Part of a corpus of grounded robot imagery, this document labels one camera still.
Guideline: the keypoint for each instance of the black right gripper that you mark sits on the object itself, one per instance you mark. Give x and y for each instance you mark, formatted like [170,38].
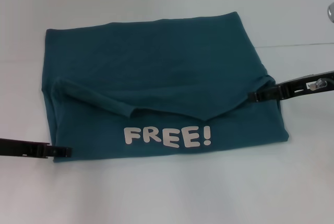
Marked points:
[305,85]

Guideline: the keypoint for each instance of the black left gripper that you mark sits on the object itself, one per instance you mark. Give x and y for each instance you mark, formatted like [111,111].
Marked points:
[21,148]

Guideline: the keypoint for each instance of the teal blue t-shirt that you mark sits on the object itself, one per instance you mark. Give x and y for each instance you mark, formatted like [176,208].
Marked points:
[156,77]

